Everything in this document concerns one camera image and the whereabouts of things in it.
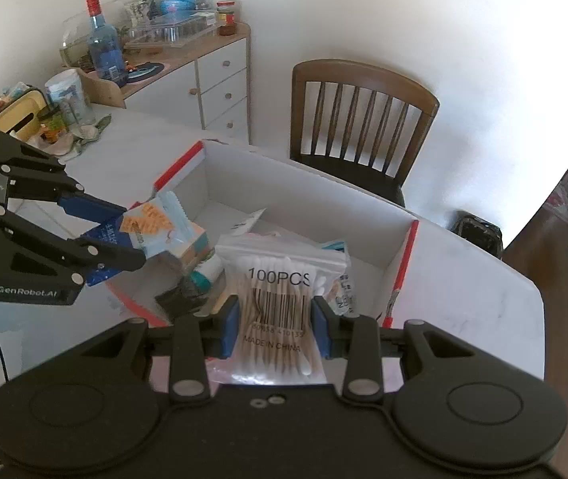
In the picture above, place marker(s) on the red cardboard box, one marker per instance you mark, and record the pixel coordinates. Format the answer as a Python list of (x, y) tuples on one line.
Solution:
[(313, 194)]

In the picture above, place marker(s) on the blue cracker snack packet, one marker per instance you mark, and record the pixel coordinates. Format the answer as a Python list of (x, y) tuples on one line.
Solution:
[(146, 224)]

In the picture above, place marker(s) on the glass fishbowl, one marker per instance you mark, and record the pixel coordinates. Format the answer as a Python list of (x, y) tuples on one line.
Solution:
[(74, 42)]

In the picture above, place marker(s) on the clear plastic storage container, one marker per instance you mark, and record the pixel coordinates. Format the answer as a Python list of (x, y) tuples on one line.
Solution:
[(174, 30)]

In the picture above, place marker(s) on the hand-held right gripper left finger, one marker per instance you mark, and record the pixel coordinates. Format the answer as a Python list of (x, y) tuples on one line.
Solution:
[(231, 329)]

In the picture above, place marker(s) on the dark grey scouring pad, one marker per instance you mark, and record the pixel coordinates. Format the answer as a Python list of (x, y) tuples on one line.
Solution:
[(181, 299)]

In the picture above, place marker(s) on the white wooden sideboard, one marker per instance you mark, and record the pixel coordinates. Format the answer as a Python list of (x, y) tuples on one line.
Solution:
[(219, 85)]

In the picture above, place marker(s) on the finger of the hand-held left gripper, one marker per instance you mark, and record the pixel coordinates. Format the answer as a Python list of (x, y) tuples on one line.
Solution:
[(109, 258), (89, 207)]

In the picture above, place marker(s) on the white printed canister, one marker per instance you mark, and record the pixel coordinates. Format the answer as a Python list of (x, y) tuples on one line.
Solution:
[(67, 92)]

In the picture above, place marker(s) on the black floor bin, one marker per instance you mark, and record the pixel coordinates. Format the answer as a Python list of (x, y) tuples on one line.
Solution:
[(478, 234)]

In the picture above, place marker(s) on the brown wooden chair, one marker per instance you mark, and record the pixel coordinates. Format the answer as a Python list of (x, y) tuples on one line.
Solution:
[(363, 75)]

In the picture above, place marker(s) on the white packet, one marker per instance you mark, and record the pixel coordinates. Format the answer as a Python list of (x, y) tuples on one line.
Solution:
[(249, 220)]

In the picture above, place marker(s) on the beige crumpled cloth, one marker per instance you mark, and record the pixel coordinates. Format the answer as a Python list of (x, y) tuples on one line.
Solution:
[(84, 139)]

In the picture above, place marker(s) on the small blue globe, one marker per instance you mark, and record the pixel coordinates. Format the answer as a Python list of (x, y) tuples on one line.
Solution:
[(176, 2)]

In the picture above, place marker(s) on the pastel puzzle cube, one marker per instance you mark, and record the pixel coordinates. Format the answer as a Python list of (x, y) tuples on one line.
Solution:
[(194, 252)]

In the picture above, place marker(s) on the cotton swab bag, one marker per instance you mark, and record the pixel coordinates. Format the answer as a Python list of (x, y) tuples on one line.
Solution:
[(279, 284)]

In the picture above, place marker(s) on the blue bottle red cap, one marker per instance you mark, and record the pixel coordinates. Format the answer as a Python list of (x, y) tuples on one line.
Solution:
[(106, 55)]

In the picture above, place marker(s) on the round blue mat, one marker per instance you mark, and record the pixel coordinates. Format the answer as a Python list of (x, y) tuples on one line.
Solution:
[(146, 71)]

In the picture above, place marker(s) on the small green orange jar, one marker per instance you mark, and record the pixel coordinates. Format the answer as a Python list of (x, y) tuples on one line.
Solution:
[(53, 129)]

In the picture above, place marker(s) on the jar with red lid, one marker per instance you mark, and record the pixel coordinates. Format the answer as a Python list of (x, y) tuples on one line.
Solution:
[(226, 20)]

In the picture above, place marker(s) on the white toothpaste tube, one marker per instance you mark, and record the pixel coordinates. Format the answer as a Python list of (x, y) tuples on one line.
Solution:
[(206, 272)]

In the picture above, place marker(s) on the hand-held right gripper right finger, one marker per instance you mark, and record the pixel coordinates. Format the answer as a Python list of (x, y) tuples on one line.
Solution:
[(321, 329)]

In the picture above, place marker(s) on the light wooden stand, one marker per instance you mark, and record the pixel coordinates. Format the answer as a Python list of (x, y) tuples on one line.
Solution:
[(106, 91)]

